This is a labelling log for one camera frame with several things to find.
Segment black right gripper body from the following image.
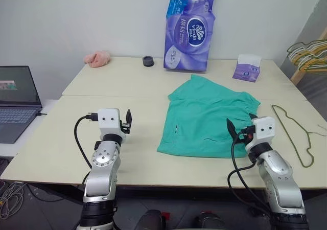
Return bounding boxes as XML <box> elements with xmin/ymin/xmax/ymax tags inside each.
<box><xmin>239</xmin><ymin>125</ymin><xmax>256</xmax><ymax>144</ymax></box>

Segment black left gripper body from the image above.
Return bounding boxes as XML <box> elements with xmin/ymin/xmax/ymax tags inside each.
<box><xmin>120</xmin><ymin>121</ymin><xmax>132</xmax><ymax>135</ymax></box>

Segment green shorts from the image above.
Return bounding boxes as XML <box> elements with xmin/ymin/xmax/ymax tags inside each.
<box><xmin>156</xmin><ymin>74</ymin><xmax>261</xmax><ymax>159</ymax></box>

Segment olive green wire hanger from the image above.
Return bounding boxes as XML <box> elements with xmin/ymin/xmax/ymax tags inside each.
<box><xmin>271</xmin><ymin>104</ymin><xmax>327</xmax><ymax>168</ymax></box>

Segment small purple tissue box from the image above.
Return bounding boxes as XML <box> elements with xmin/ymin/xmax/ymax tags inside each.
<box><xmin>231</xmin><ymin>54</ymin><xmax>263</xmax><ymax>83</ymax></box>

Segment light wooden clothes rack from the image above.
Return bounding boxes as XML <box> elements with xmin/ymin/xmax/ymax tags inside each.
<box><xmin>291</xmin><ymin>25</ymin><xmax>327</xmax><ymax>85</ymax></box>

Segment pink cloth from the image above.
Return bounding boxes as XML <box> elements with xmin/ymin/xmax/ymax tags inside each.
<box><xmin>84</xmin><ymin>50</ymin><xmax>111</xmax><ymax>68</ymax></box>

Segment large purple tissue pack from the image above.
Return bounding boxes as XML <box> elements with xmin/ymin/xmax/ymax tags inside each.
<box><xmin>163</xmin><ymin>0</ymin><xmax>218</xmax><ymax>73</ymax></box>

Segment grey laptop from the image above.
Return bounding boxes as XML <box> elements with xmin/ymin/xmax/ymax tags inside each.
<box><xmin>0</xmin><ymin>65</ymin><xmax>43</xmax><ymax>145</ymax></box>

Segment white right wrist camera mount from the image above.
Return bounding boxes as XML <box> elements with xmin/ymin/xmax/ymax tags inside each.
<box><xmin>252</xmin><ymin>116</ymin><xmax>276</xmax><ymax>142</ymax></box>

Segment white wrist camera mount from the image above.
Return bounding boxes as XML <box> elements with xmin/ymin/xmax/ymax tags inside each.
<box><xmin>252</xmin><ymin>116</ymin><xmax>276</xmax><ymax>142</ymax></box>
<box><xmin>98</xmin><ymin>108</ymin><xmax>121</xmax><ymax>139</ymax></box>

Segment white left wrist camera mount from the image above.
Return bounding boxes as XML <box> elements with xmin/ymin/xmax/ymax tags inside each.
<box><xmin>98</xmin><ymin>108</ymin><xmax>121</xmax><ymax>139</ymax></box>

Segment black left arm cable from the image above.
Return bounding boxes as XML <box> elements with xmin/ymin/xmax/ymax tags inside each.
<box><xmin>74</xmin><ymin>114</ymin><xmax>99</xmax><ymax>185</ymax></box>

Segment white floor cable bundle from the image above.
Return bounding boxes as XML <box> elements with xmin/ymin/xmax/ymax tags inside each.
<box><xmin>0</xmin><ymin>180</ymin><xmax>27</xmax><ymax>217</ymax></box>

